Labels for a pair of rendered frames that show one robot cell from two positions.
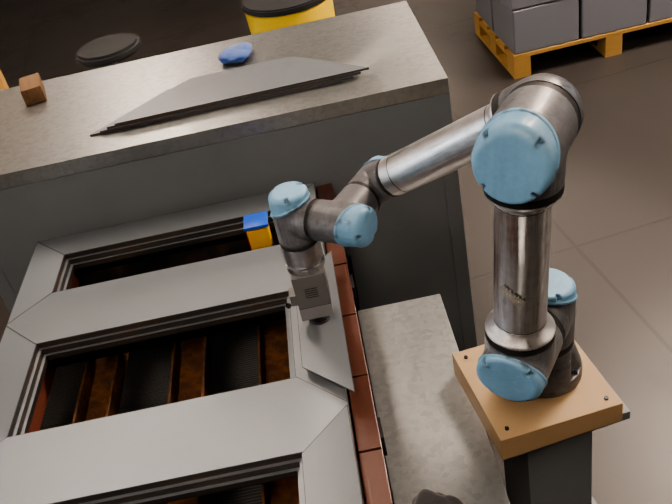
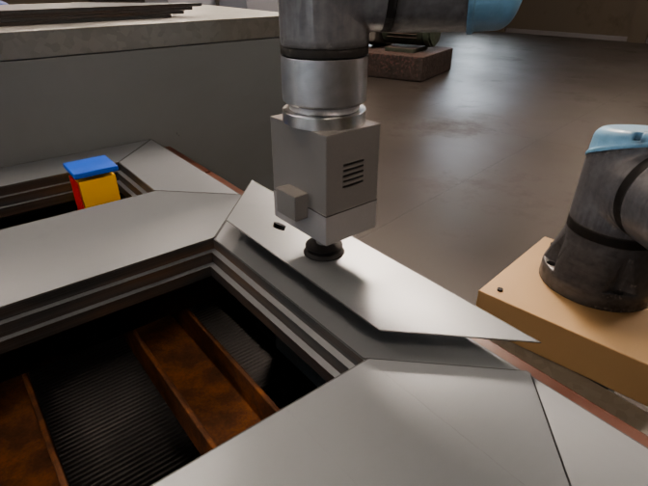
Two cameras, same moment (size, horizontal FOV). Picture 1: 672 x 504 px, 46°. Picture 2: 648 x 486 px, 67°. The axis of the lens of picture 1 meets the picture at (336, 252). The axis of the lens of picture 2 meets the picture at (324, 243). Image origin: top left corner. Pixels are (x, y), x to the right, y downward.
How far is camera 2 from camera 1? 1.21 m
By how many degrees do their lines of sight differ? 34
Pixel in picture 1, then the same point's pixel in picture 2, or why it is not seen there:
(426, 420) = not seen: hidden behind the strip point
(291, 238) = (342, 16)
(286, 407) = (413, 428)
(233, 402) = (260, 468)
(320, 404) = (480, 394)
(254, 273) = (125, 229)
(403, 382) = not seen: hidden behind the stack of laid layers
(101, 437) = not seen: outside the picture
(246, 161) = (42, 102)
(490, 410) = (610, 342)
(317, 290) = (363, 167)
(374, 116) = (224, 53)
